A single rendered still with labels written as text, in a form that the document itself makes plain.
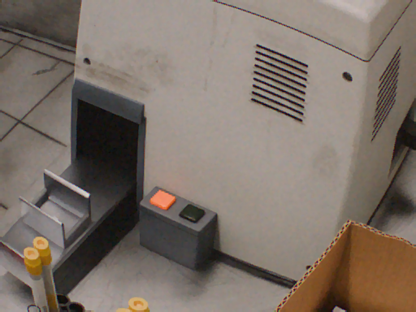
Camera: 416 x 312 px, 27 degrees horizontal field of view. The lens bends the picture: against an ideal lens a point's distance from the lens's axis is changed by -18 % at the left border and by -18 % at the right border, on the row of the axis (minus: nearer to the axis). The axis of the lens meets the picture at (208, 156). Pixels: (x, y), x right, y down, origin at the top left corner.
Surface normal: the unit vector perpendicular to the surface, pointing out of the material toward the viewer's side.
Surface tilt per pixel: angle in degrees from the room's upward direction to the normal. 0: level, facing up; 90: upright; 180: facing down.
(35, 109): 0
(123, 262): 0
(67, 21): 90
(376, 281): 89
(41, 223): 90
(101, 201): 0
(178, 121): 90
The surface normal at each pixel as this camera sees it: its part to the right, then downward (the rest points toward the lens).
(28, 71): 0.07, -0.77
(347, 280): -0.47, 0.52
